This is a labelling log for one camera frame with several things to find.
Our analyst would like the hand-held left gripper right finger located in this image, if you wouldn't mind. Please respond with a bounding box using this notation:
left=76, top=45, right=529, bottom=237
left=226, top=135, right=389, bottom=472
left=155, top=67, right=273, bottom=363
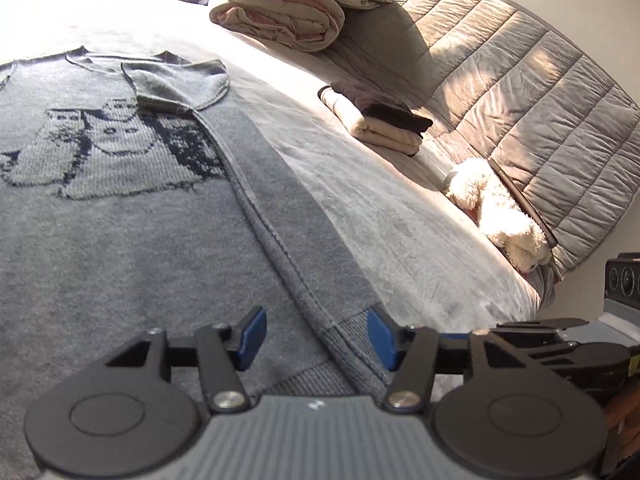
left=366, top=307, right=543, bottom=412

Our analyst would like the rolled beige pink comforter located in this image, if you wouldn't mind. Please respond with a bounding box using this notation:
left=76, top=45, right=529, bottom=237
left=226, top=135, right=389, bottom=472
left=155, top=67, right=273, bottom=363
left=207, top=0, right=346, bottom=53

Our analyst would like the white plush toy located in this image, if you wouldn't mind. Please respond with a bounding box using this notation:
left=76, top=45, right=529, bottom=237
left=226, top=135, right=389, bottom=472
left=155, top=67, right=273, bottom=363
left=445, top=157, right=553, bottom=273

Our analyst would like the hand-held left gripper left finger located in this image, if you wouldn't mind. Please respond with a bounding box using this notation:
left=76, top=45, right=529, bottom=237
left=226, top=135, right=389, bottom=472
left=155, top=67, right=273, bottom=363
left=102, top=305, right=267, bottom=413

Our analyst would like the bed with grey sheet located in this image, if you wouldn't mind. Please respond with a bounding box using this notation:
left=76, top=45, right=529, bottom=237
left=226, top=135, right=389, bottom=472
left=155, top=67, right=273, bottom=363
left=0, top=0, right=556, bottom=401

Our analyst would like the grey knitted cat sweater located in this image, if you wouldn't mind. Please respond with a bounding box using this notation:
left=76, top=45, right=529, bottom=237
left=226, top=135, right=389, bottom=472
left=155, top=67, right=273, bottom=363
left=0, top=46, right=401, bottom=478

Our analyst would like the folded cream clothing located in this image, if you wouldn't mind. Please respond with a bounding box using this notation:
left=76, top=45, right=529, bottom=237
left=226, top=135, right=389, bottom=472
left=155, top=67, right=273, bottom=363
left=318, top=86, right=423, bottom=157

